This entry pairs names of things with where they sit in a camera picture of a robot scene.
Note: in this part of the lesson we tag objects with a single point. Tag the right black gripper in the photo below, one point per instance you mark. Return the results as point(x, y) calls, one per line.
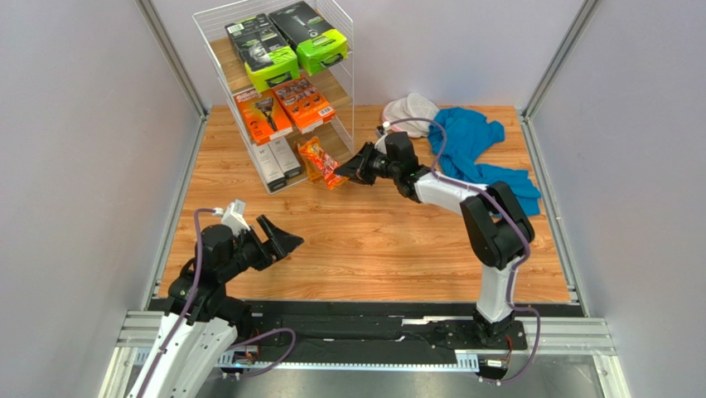
point(369, 166)

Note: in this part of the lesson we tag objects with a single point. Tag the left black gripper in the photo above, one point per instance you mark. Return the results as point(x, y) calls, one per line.
point(279, 243)

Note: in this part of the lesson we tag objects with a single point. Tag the orange disposable razor pack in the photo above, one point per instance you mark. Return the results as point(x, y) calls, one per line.
point(314, 152)

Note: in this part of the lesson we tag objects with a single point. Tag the orange razor cartridge pack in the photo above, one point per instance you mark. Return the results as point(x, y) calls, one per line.
point(304, 104)

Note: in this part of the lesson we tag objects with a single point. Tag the orange Gillette Fusion razor box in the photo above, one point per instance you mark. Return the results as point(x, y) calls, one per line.
point(263, 116)

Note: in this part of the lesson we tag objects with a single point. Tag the black green razor box small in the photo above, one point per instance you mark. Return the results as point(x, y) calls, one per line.
point(316, 43)

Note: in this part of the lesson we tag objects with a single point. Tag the black green razor box large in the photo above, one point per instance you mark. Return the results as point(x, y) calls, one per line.
point(268, 59)

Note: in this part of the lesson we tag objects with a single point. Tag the orange clear razor blister pack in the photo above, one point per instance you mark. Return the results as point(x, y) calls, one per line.
point(313, 173)

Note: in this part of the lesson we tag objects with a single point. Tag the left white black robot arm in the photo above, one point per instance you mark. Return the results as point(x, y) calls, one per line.
point(193, 309)

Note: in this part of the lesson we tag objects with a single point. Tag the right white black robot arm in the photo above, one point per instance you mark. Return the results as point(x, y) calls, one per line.
point(498, 229)

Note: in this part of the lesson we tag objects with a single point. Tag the left white grey cosmetic box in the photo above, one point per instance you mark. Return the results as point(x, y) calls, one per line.
point(272, 173)

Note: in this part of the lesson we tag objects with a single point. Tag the white grey cosmetic box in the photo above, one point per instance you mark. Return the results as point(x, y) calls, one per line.
point(272, 173)
point(285, 157)

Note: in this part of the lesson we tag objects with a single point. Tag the right white grey cosmetic box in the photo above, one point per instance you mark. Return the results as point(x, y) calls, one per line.
point(285, 157)

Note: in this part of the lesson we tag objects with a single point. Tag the white pink mesh laundry bag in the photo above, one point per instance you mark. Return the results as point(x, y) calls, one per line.
point(413, 105)

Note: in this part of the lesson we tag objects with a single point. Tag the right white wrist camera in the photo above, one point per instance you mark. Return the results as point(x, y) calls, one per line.
point(381, 132)

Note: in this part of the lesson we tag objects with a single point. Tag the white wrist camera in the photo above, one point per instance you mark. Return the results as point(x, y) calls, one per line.
point(233, 216)
point(381, 132)

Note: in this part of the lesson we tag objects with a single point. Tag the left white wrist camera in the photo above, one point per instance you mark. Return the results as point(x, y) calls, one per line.
point(233, 216)

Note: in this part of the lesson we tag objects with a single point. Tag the white wire wooden shelf unit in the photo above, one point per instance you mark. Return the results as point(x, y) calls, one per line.
point(335, 83)

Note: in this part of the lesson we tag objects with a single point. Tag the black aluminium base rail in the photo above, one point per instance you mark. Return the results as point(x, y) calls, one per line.
point(387, 336)

